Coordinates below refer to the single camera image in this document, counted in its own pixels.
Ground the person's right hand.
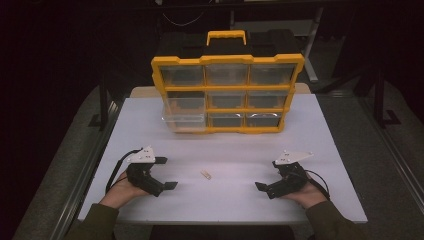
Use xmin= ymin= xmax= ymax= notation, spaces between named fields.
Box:
xmin=281 ymin=180 xmax=328 ymax=210

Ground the black metal stand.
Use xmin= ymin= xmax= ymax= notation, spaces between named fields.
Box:
xmin=372 ymin=64 xmax=402 ymax=129

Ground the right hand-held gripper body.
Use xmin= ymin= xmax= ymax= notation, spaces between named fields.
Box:
xmin=266 ymin=149 xmax=315 ymax=200

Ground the aluminium rail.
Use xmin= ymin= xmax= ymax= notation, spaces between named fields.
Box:
xmin=49 ymin=99 xmax=125 ymax=240
xmin=358 ymin=98 xmax=424 ymax=214

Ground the clear plastic drawer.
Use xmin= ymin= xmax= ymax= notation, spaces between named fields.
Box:
xmin=162 ymin=98 xmax=208 ymax=132

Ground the yellow and black drawer organizer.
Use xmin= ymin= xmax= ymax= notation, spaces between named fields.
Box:
xmin=150 ymin=29 xmax=306 ymax=135

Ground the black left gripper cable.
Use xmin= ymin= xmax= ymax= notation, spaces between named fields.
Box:
xmin=105 ymin=148 xmax=144 ymax=195

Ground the person's left hand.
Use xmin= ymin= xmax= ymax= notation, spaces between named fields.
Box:
xmin=99 ymin=171 xmax=150 ymax=210

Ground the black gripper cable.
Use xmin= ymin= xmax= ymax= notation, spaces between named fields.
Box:
xmin=105 ymin=148 xmax=144 ymax=195
xmin=304 ymin=169 xmax=331 ymax=201

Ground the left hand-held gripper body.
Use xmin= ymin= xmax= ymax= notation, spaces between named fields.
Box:
xmin=125 ymin=145 xmax=165 ymax=198

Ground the thin hanging cable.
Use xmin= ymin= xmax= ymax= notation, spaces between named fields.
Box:
xmin=162 ymin=11 xmax=205 ymax=28

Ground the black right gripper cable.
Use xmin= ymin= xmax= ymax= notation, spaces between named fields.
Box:
xmin=304 ymin=169 xmax=331 ymax=201

